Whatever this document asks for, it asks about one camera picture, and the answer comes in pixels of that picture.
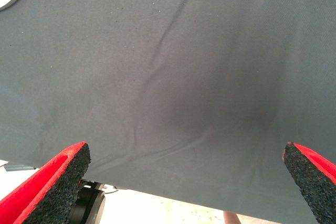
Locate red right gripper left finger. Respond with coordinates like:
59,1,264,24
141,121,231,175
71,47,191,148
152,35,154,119
0,141,92,224

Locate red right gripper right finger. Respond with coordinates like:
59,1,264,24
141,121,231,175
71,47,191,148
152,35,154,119
282,141,336,224

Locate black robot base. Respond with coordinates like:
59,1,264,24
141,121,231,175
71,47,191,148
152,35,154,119
68,179,106,224

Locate person's bare lower leg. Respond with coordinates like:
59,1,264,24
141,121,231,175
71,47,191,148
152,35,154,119
223,211,241,224

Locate dark grey table cloth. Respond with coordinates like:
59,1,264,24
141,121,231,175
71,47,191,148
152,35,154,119
0,0,336,221

